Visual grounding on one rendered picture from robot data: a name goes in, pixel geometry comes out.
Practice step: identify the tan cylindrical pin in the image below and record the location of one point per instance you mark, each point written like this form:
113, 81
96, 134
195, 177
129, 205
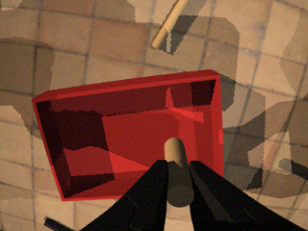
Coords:
180, 188

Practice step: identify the red tray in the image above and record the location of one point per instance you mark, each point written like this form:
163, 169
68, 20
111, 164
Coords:
100, 139

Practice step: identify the tan wooden rod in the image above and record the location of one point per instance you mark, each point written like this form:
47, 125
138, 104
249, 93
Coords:
169, 24

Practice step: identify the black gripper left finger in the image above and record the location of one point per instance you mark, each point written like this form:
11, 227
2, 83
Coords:
142, 208

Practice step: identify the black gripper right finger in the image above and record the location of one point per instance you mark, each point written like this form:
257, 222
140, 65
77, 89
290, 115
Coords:
218, 205

